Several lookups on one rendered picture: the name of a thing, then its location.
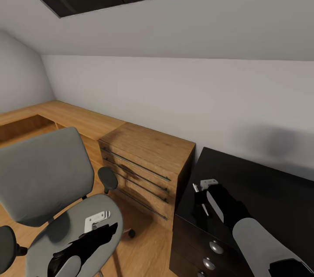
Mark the swivel chair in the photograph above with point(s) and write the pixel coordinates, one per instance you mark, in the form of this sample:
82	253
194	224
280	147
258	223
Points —
41	176

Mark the desk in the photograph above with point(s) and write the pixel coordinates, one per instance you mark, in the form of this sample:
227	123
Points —
282	203

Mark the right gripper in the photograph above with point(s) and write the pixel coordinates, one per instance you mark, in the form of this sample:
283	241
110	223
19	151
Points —
200	197

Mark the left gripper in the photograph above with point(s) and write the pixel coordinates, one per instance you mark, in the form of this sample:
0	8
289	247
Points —
101	235

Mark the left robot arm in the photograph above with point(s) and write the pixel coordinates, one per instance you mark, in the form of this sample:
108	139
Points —
68	260

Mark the cabinet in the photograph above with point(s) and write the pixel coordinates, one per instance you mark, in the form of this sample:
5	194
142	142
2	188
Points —
153	169
195	254

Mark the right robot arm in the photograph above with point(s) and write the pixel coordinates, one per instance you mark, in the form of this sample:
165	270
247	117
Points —
265	255

